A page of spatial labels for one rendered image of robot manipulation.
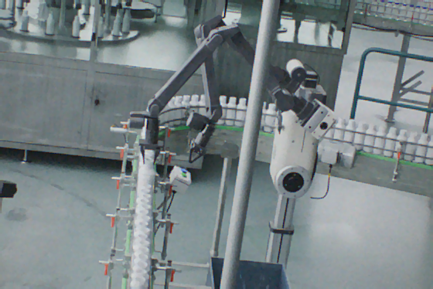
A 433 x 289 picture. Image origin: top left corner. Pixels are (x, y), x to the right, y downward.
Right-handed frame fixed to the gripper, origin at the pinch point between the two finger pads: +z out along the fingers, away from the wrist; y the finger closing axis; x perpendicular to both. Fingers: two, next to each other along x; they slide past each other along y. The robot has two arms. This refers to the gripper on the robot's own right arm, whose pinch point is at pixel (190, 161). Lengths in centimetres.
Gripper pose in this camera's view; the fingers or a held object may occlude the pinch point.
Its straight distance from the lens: 419.9
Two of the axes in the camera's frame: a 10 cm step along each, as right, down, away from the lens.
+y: 0.5, 3.0, -9.5
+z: -4.7, 8.5, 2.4
